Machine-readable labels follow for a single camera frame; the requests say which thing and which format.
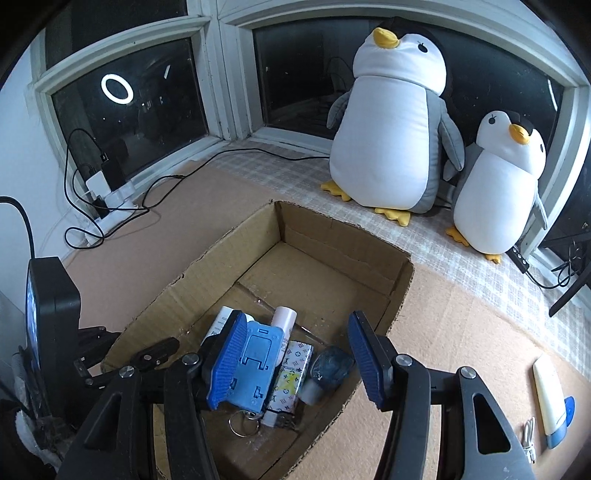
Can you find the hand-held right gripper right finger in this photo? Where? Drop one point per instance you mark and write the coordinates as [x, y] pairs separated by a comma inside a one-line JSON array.
[[364, 360]]

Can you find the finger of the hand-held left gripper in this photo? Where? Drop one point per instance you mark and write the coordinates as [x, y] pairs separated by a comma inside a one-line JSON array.
[[97, 346], [154, 353]]

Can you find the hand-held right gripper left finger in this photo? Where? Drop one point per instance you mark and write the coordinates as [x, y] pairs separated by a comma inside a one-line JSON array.
[[226, 364]]

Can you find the blue folding phone stand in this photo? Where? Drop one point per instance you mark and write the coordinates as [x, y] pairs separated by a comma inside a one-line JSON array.
[[256, 364]]

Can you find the dark blue round object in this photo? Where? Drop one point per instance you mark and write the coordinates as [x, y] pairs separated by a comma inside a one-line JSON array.
[[331, 369]]

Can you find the white wall charger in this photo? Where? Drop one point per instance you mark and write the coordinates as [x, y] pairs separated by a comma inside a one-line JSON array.
[[220, 321]]

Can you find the patterned white tube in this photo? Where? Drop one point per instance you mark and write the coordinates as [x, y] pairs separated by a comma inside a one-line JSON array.
[[290, 378]]

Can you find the pink lip balm tube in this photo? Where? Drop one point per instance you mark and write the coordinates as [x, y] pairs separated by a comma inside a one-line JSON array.
[[282, 323]]

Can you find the cardboard box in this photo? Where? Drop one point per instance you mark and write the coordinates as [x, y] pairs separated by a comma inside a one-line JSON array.
[[323, 272]]

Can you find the white power strip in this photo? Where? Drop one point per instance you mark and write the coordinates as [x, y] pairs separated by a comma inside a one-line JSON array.
[[117, 198]]

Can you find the white plug-in charger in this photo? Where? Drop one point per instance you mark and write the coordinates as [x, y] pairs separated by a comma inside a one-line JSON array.
[[97, 183]]

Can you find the black rectangular device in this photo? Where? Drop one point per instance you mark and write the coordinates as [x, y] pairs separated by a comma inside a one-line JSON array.
[[112, 168]]

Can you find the white cream tube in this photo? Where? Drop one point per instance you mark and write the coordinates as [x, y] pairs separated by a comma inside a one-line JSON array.
[[548, 401]]

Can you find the checked cloth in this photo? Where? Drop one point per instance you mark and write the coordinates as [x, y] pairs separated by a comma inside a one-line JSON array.
[[300, 182]]

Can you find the small penguin plush toy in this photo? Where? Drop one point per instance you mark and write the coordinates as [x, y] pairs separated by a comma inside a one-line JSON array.
[[496, 198]]

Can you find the black stand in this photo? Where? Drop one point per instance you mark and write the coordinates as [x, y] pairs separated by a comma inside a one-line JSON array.
[[572, 286]]

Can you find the large penguin plush toy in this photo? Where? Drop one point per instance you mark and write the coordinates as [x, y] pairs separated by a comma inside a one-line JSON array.
[[388, 129]]

